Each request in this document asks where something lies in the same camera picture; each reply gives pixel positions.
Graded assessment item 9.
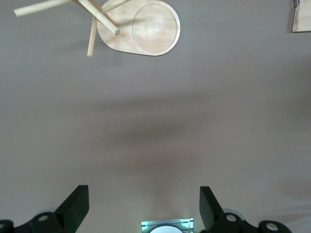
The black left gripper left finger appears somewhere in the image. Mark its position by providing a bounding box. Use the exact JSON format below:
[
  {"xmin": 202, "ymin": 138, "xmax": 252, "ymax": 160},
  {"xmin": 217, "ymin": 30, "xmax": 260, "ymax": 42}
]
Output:
[{"xmin": 0, "ymin": 185, "xmax": 89, "ymax": 233}]

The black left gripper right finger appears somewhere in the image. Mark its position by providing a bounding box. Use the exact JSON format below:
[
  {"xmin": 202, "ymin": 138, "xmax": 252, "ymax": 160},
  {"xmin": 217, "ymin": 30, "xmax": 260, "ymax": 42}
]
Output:
[{"xmin": 199, "ymin": 186, "xmax": 292, "ymax": 233}]

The wooden cup rack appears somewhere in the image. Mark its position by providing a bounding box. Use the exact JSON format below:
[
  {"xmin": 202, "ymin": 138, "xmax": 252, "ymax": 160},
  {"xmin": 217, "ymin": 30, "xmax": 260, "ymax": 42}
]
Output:
[{"xmin": 14, "ymin": 0, "xmax": 181, "ymax": 57}]

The brown table cover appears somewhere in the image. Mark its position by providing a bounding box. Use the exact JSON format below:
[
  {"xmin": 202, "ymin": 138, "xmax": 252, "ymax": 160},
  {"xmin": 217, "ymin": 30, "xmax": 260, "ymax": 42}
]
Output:
[{"xmin": 0, "ymin": 0, "xmax": 311, "ymax": 233}]

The bamboo cutting board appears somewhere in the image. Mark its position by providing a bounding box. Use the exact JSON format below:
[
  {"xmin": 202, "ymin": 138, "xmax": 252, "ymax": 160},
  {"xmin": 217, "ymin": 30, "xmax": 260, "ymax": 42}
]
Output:
[{"xmin": 292, "ymin": 0, "xmax": 311, "ymax": 33}]

